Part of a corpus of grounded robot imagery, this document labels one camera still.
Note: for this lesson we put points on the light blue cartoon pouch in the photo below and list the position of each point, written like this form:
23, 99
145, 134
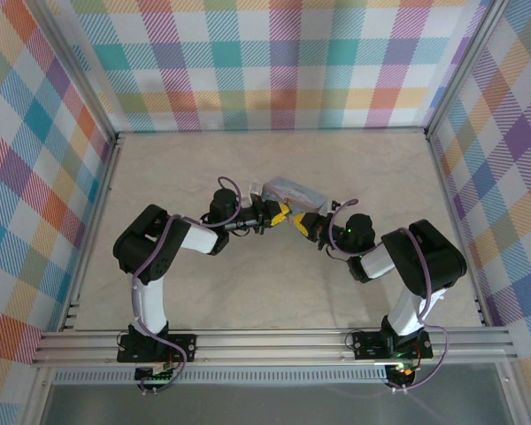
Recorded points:
292, 190

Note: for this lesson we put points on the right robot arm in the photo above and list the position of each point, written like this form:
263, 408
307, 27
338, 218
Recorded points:
407, 314

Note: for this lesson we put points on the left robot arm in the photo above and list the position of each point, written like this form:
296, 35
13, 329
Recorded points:
152, 305

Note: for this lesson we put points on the aluminium mounting beam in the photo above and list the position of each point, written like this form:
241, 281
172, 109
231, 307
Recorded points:
270, 345

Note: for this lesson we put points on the right controller board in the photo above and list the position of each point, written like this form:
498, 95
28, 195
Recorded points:
402, 371

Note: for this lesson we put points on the grey metal panel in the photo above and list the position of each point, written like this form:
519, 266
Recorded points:
270, 407

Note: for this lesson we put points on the green left controller board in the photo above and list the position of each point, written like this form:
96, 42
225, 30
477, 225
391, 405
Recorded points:
157, 376

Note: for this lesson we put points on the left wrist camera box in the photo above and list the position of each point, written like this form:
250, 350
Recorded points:
256, 191

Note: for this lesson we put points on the aluminium floor rail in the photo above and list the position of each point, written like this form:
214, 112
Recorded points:
98, 221
270, 131

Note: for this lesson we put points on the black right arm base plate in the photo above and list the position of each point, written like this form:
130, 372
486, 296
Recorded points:
367, 345

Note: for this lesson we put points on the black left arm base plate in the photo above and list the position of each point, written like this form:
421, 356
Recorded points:
183, 343

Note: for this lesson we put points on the aluminium frame post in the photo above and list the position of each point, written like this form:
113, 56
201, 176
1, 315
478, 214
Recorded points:
511, 398
464, 66
37, 398
83, 66

